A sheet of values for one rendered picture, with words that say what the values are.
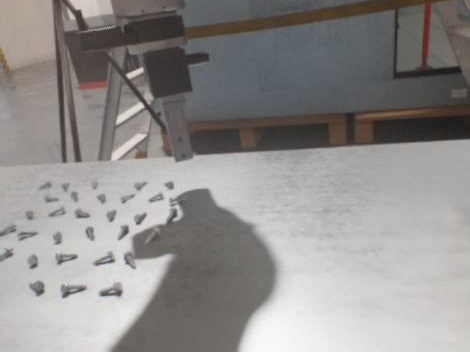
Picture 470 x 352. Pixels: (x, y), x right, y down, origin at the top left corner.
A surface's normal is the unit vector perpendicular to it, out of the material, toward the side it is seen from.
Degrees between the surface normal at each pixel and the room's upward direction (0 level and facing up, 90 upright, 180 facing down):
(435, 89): 90
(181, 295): 0
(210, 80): 90
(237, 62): 90
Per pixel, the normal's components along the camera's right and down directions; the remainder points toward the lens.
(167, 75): 0.28, 0.34
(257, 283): -0.15, -0.91
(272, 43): -0.25, 0.41
